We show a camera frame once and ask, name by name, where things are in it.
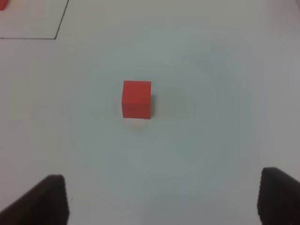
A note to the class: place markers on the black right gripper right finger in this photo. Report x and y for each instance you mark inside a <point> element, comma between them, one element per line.
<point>279,198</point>

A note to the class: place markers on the template red cube block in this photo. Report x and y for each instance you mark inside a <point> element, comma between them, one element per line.
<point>3,4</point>

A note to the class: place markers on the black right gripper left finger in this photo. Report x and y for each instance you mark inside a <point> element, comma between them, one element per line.
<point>45,204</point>

